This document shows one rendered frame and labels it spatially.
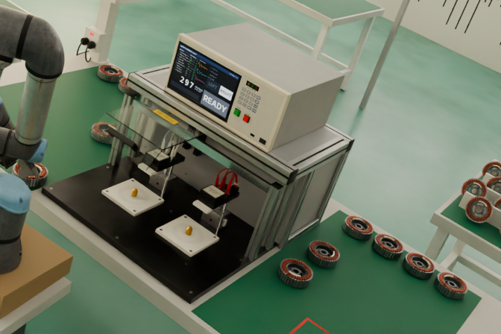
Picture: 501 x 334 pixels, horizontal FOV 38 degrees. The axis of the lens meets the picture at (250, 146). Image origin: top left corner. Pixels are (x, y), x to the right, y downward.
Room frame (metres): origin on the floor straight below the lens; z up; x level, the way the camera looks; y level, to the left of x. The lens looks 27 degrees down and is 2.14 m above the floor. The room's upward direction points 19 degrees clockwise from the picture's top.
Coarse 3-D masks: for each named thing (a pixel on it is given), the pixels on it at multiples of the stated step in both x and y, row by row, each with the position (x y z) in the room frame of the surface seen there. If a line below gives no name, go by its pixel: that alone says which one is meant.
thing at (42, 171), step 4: (16, 164) 2.00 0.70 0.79; (36, 164) 2.04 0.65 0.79; (40, 164) 2.05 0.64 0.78; (16, 168) 1.98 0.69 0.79; (20, 168) 1.99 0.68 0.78; (40, 168) 2.02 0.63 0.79; (44, 168) 2.03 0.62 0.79; (12, 172) 1.97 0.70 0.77; (16, 172) 1.96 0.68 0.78; (40, 172) 2.01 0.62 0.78; (44, 172) 2.01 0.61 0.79; (16, 176) 1.96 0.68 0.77; (32, 176) 1.97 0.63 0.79; (40, 176) 1.98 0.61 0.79; (44, 176) 1.99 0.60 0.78; (24, 180) 1.95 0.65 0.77; (28, 180) 1.95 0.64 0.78; (32, 180) 1.95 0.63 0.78; (36, 180) 1.97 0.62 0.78; (40, 180) 1.97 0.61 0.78; (44, 180) 1.99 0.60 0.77; (28, 184) 1.95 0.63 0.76; (32, 184) 1.96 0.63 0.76; (36, 184) 1.96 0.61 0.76; (40, 184) 1.98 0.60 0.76
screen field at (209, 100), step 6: (204, 90) 2.15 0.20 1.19; (204, 96) 2.15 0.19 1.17; (210, 96) 2.14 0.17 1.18; (204, 102) 2.14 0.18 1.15; (210, 102) 2.13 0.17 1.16; (216, 102) 2.12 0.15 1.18; (222, 102) 2.11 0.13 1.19; (210, 108) 2.13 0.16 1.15; (216, 108) 2.12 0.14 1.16; (222, 108) 2.11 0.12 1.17; (222, 114) 2.11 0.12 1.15
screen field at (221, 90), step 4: (208, 80) 2.15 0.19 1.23; (208, 84) 2.14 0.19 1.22; (212, 84) 2.14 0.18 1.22; (216, 84) 2.13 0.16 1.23; (212, 88) 2.14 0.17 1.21; (216, 88) 2.13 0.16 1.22; (220, 88) 2.12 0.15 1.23; (224, 88) 2.12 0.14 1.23; (220, 92) 2.12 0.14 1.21; (224, 92) 2.12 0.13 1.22; (228, 92) 2.11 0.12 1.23; (232, 92) 2.10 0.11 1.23; (224, 96) 2.11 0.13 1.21; (228, 96) 2.11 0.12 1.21
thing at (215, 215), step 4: (216, 208) 2.09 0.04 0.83; (220, 208) 2.10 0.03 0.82; (204, 212) 2.08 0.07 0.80; (212, 212) 2.06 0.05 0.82; (216, 212) 2.06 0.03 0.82; (220, 212) 2.07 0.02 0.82; (224, 212) 2.08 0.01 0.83; (228, 212) 2.09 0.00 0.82; (204, 216) 2.08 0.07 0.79; (208, 216) 2.07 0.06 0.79; (212, 216) 2.06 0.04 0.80; (216, 216) 2.06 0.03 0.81; (220, 216) 2.05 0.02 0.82; (224, 216) 2.06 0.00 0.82; (228, 216) 2.09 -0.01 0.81; (204, 220) 2.07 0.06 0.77; (208, 220) 2.07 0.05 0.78; (212, 220) 2.06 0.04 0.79; (216, 220) 2.05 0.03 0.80; (212, 224) 2.06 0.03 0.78; (216, 224) 2.05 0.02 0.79; (216, 228) 2.05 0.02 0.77; (220, 228) 2.06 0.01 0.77
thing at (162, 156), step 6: (162, 156) 2.13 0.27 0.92; (168, 156) 2.15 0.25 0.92; (180, 156) 2.21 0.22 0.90; (156, 162) 2.09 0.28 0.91; (162, 162) 2.10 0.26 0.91; (168, 162) 2.14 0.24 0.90; (174, 162) 2.17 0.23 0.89; (180, 162) 2.20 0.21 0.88; (150, 168) 2.10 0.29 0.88; (156, 168) 2.09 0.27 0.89; (162, 168) 2.11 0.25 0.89; (150, 174) 2.07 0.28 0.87; (168, 174) 2.18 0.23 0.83
